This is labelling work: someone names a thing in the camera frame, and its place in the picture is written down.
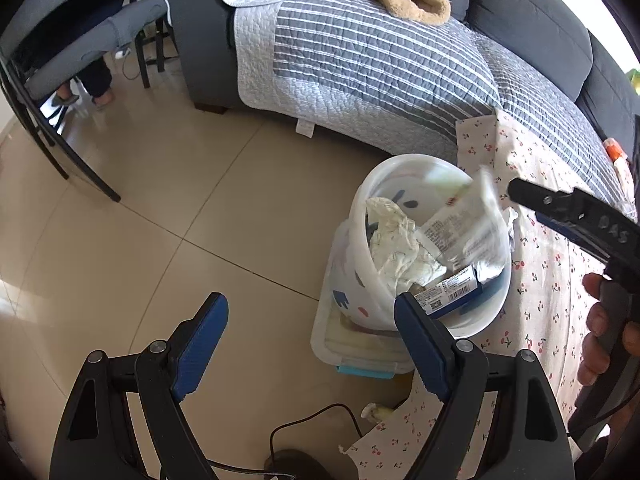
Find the blue cardboard box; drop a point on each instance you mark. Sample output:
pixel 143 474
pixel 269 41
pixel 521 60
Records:
pixel 450 292

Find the yellow green object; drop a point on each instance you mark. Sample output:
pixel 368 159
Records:
pixel 634 80

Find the orange and white packet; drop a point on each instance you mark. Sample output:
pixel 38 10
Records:
pixel 612 147

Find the small crumpled white tissue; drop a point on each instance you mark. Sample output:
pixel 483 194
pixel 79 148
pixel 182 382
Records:
pixel 512 225

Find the cherry print tablecloth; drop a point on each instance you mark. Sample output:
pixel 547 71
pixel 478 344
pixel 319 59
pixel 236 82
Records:
pixel 545 310

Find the large white tissue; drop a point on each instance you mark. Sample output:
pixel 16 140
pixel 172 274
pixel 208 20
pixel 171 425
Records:
pixel 395 255

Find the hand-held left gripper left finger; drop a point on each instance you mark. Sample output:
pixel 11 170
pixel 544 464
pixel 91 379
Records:
pixel 200 350

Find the person's right hand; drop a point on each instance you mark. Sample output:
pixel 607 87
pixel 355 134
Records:
pixel 595 310

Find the falling clear plastic wrapper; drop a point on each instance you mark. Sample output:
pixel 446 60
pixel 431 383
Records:
pixel 465 230

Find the grey striped quilt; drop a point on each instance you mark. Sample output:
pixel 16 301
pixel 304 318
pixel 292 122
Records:
pixel 375 60

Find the clear plastic storage box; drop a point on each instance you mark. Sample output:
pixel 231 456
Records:
pixel 360 355

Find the dark grey sofa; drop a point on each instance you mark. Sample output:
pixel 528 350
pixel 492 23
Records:
pixel 525 10

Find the grey padded chair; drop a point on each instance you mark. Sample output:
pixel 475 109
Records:
pixel 115 25

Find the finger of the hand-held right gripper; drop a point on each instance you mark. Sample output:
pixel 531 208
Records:
pixel 560 227

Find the white printed trash bin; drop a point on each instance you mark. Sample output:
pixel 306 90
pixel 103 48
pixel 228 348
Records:
pixel 372 305

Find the black round object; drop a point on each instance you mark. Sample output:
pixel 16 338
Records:
pixel 300 467

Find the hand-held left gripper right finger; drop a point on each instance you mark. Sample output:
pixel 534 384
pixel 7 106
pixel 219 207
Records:
pixel 425 355

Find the black metal table frame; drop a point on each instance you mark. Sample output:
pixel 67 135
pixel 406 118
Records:
pixel 100 185

